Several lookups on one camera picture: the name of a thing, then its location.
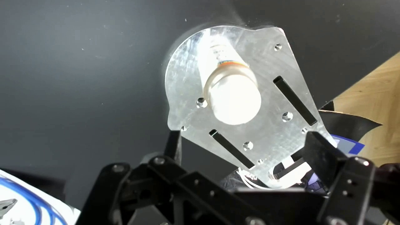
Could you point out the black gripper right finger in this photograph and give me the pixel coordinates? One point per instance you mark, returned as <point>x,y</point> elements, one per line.
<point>346,182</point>

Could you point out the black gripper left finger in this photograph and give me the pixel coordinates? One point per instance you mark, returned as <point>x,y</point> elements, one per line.
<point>158,187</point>

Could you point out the black plastic strip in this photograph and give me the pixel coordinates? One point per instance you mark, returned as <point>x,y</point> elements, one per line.
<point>351,122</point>

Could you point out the silver metal plate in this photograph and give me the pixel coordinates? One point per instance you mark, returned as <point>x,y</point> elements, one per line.
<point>267,107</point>

